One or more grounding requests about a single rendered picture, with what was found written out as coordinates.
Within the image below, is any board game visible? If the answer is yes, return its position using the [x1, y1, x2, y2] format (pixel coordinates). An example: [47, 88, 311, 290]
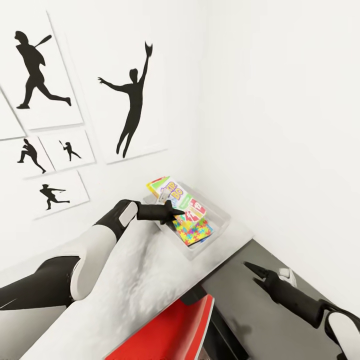
[205, 224, 215, 234]
[146, 176, 207, 231]

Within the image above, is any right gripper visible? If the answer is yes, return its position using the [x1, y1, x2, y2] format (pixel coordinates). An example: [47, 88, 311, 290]
[243, 261, 305, 316]

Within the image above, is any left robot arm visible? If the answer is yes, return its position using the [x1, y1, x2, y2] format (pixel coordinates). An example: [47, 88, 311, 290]
[0, 188, 185, 360]

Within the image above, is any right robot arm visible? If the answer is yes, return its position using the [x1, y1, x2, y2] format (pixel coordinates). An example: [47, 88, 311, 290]
[243, 261, 360, 360]

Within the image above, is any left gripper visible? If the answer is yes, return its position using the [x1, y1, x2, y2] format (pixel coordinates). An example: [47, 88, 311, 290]
[149, 200, 185, 225]

